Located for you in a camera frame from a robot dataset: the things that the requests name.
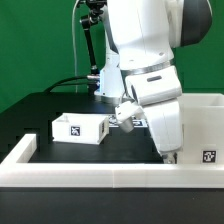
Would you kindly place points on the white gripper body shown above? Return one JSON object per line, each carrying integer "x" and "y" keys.
{"x": 165, "y": 125}

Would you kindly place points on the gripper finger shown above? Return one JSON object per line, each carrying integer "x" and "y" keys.
{"x": 171, "y": 158}

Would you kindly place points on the white drawer cabinet box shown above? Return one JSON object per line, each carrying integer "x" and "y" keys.
{"x": 203, "y": 129}

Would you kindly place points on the white drawer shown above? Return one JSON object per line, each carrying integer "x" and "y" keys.
{"x": 80, "y": 128}

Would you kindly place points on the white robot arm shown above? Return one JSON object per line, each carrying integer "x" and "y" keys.
{"x": 144, "y": 33}

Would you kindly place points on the white U-shaped border fence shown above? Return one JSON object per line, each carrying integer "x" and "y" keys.
{"x": 16, "y": 170}

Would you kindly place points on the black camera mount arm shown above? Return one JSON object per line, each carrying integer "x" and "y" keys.
{"x": 89, "y": 20}

